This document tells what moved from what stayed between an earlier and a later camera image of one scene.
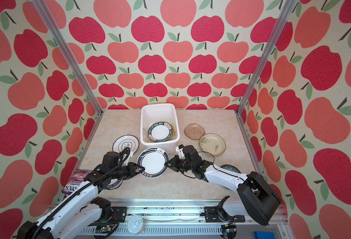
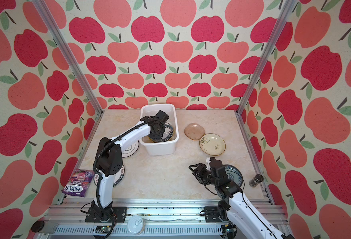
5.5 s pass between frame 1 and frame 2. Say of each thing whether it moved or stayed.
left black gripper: moved
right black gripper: moved
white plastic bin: stayed
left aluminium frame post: stayed
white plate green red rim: moved
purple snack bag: stayed
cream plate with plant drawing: stayed
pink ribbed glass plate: stayed
